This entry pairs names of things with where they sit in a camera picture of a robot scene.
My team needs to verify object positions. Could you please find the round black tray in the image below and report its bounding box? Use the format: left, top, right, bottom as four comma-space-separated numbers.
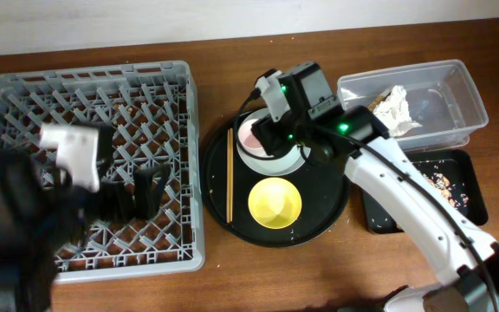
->
200, 119, 351, 248

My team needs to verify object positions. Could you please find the food scraps and rice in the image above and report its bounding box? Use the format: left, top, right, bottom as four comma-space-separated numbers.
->
423, 172, 470, 209

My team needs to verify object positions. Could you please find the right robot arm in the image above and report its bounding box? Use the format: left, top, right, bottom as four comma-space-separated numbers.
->
250, 62, 499, 311

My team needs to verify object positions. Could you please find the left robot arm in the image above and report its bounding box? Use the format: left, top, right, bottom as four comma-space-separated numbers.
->
0, 124, 172, 311

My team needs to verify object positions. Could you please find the black rectangular tray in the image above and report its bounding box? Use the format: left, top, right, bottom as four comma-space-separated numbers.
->
362, 149, 489, 234

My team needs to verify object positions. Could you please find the clear plastic bin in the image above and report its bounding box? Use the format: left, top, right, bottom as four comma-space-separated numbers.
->
337, 59, 489, 152

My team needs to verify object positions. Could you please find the yellow bowl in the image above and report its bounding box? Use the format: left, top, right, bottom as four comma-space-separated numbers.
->
248, 178, 302, 230

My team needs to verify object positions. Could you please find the grey plastic dishwasher rack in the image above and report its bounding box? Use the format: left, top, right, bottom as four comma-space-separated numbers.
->
0, 61, 205, 283

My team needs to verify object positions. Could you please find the white tissue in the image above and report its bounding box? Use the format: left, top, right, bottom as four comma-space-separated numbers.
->
373, 85, 422, 138

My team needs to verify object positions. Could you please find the pink cup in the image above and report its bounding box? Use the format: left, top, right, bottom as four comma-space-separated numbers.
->
237, 119, 269, 158

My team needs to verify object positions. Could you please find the grey round plate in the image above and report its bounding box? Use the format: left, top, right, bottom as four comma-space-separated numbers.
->
237, 108, 305, 176

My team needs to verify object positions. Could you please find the gold foil wrapper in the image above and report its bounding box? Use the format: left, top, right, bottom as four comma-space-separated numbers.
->
367, 88, 392, 111

